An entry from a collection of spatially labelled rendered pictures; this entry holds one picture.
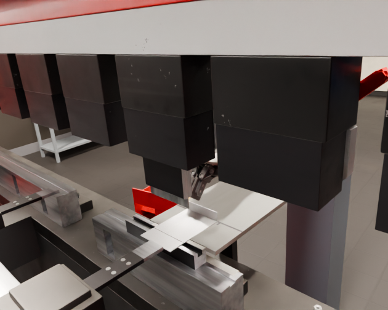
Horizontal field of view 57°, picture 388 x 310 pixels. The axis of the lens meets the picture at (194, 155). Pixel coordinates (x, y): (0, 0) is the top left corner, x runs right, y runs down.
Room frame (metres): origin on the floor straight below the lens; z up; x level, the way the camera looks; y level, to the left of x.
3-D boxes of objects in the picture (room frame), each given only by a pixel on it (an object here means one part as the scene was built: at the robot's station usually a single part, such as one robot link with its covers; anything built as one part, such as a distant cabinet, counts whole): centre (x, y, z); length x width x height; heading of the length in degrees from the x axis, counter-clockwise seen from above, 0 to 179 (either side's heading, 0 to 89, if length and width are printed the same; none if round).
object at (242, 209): (0.68, -0.05, 1.00); 0.26 x 0.18 x 0.01; 135
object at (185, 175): (0.58, 0.05, 1.13); 0.10 x 0.02 x 0.10; 45
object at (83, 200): (1.05, 0.44, 0.89); 0.30 x 0.05 x 0.03; 45
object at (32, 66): (0.84, 0.31, 1.26); 0.15 x 0.09 x 0.17; 45
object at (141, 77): (0.56, 0.03, 1.26); 0.15 x 0.09 x 0.17; 45
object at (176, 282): (0.62, 0.09, 0.92); 0.39 x 0.06 x 0.10; 45
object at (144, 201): (1.17, 0.10, 0.75); 0.20 x 0.16 x 0.18; 56
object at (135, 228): (0.60, 0.07, 0.99); 0.20 x 0.03 x 0.03; 45
